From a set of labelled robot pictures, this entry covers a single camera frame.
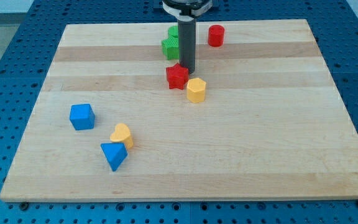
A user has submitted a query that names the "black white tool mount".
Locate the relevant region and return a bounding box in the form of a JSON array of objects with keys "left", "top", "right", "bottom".
[{"left": 162, "top": 0, "right": 213, "bottom": 17}]

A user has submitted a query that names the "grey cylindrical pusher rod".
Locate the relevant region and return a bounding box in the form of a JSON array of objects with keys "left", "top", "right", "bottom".
[{"left": 178, "top": 17, "right": 196, "bottom": 74}]

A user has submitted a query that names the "red cylinder block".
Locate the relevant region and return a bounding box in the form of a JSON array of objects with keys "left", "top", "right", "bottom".
[{"left": 208, "top": 24, "right": 225, "bottom": 47}]

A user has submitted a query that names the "green star block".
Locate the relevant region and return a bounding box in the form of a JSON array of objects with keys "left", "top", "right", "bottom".
[{"left": 161, "top": 37, "right": 179, "bottom": 60}]

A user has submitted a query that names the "red star block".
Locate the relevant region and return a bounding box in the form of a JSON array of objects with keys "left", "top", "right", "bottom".
[{"left": 165, "top": 63, "right": 189, "bottom": 90}]

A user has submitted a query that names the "green cylinder block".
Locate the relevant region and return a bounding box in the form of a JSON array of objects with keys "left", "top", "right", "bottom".
[{"left": 168, "top": 26, "right": 178, "bottom": 39}]

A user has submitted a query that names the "yellow hexagon block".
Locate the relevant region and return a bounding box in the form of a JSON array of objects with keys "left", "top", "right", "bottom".
[{"left": 186, "top": 78, "right": 206, "bottom": 103}]

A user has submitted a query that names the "yellow heart block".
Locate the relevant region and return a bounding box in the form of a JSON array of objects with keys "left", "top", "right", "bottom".
[{"left": 109, "top": 123, "right": 134, "bottom": 149}]

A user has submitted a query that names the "blue cube block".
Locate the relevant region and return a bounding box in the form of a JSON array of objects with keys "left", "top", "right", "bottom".
[{"left": 69, "top": 104, "right": 95, "bottom": 131}]

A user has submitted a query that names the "blue triangle block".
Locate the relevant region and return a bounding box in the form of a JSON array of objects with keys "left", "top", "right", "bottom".
[{"left": 101, "top": 142, "right": 128, "bottom": 172}]

